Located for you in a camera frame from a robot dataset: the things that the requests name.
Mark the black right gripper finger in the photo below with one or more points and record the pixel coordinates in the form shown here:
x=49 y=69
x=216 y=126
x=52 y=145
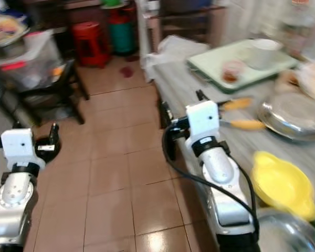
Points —
x=165 y=115
x=201 y=96

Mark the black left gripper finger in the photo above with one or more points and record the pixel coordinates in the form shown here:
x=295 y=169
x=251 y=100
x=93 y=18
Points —
x=18 y=126
x=54 y=136

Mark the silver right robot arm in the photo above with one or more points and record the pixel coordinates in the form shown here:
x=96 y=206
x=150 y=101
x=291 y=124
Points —
x=223 y=189

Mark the pale green tray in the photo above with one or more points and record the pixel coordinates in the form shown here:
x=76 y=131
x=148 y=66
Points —
x=205 y=65

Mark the small pink lidded jar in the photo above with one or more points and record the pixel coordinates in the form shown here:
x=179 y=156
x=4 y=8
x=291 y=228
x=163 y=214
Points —
x=232 y=72

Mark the black metal rack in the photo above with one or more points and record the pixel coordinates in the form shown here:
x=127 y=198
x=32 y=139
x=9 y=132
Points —
x=65 y=94

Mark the white plastic bag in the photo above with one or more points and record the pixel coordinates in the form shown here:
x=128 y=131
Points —
x=170 y=52

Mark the clear plastic bag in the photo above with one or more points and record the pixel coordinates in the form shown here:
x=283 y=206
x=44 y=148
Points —
x=34 y=65

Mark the dark wooden chair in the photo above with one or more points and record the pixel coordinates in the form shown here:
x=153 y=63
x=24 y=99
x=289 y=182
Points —
x=194 y=21

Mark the white ceramic mug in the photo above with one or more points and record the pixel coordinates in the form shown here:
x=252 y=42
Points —
x=265 y=52

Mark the shallow steel plate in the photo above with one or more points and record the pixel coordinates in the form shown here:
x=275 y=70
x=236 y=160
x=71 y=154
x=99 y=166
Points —
x=291 y=116

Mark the green gas cylinder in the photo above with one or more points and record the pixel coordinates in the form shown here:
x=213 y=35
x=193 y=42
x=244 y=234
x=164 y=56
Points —
x=122 y=32

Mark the patterned round plate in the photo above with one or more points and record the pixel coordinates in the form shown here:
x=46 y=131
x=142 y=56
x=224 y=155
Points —
x=8 y=29

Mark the red plastic stool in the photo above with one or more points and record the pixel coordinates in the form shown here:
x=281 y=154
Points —
x=90 y=44

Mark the yellow plastic bowl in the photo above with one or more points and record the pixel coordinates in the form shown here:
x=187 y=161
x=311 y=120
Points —
x=281 y=184

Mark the large clear glass jar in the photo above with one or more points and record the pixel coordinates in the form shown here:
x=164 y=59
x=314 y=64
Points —
x=302 y=18

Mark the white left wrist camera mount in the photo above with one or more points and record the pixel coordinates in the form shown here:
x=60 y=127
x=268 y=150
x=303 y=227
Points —
x=21 y=147

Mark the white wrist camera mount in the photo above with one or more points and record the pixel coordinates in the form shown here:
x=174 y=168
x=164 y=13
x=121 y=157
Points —
x=203 y=123
x=21 y=147

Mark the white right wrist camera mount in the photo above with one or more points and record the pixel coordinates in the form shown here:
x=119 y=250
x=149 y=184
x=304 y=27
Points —
x=203 y=123

